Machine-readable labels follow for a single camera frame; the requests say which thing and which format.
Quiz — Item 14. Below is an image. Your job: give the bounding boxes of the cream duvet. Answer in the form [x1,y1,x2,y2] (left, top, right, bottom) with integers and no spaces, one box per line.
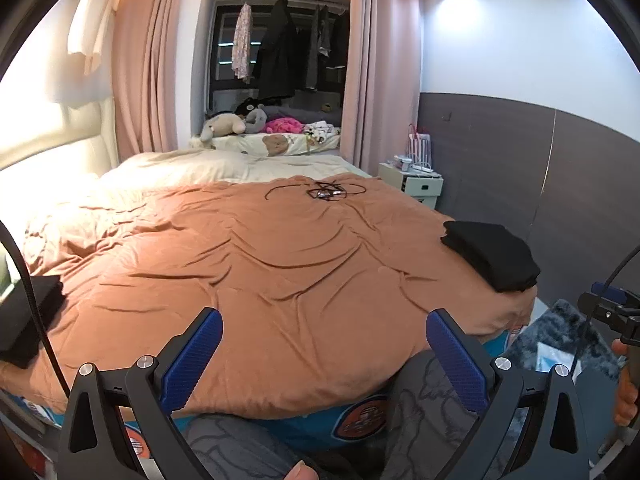
[100,149,373,186]

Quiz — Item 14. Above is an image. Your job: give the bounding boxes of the cream headboard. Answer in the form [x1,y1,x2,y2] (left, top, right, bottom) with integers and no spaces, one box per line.
[0,95,118,281]

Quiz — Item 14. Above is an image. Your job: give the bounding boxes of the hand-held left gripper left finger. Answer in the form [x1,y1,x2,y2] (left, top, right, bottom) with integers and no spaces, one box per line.
[57,306,224,480]

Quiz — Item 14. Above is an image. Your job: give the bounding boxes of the grey plush toy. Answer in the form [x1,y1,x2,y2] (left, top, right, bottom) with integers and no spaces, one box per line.
[244,107,268,133]

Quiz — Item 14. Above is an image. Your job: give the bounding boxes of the person's right leg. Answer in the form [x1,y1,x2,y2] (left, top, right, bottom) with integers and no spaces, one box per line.
[387,349,501,480]

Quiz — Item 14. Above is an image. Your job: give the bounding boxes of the floral hanging garment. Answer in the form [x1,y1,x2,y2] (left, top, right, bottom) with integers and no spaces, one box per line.
[231,2,252,83]

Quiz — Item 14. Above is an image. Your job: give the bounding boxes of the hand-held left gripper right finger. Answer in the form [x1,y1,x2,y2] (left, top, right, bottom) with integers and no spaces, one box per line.
[425,308,591,480]

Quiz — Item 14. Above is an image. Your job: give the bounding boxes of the white hanging garment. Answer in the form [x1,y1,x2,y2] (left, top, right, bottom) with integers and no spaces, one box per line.
[67,0,123,78]

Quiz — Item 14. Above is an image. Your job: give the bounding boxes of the pink curtain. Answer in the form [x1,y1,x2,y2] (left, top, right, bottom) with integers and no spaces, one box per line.
[340,0,423,176]
[112,0,211,161]

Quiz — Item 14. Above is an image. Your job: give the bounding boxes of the blue printed bed sheet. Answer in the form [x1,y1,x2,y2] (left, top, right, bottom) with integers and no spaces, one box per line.
[0,330,526,461]

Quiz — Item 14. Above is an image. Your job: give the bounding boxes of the pink and white bag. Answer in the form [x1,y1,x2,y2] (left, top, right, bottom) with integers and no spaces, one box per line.
[406,122,432,171]

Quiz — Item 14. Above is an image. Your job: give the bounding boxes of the brown blanket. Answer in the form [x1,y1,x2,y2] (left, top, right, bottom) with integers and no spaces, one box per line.
[0,172,538,418]

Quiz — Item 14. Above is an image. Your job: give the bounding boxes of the orange box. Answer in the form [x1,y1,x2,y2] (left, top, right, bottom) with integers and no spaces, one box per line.
[0,412,58,476]

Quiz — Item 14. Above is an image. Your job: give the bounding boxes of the white patterned cloth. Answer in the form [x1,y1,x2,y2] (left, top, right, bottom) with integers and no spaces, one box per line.
[304,121,341,143]

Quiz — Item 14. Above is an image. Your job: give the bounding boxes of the grey cushion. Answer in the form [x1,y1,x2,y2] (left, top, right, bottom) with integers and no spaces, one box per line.
[262,104,346,126]

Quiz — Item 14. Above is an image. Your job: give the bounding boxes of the shaggy grey rug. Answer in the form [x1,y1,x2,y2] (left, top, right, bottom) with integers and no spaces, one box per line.
[505,299,626,411]

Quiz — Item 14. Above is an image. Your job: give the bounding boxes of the white nightstand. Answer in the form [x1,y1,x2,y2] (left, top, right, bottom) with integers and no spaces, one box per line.
[377,161,445,209]

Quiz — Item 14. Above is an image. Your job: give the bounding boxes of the person's right hand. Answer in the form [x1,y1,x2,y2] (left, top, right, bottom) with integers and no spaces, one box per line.
[612,340,640,426]

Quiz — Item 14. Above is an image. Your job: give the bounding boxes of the stack of folded black clothes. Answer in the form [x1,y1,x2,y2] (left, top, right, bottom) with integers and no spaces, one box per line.
[0,274,65,370]
[441,220,542,293]

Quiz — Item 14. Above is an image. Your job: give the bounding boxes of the beige plush toy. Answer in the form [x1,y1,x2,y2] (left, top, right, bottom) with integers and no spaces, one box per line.
[200,112,247,148]

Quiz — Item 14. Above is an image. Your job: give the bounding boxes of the tangled black cable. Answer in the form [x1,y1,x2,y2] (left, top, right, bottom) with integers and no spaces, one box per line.
[266,177,366,202]

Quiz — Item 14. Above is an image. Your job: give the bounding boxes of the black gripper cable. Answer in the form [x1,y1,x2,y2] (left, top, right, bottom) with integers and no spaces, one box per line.
[571,245,640,381]
[0,220,72,397]

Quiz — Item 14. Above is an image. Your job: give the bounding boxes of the dark hanging garments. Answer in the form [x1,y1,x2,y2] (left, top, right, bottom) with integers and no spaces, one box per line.
[300,2,351,92]

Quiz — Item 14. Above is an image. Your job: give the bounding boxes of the pink plush cloth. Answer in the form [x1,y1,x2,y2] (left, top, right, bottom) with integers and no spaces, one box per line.
[265,117,305,134]

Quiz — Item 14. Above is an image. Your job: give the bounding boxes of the bear print pillow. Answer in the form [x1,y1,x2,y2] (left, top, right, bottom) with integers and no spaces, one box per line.
[215,132,342,157]

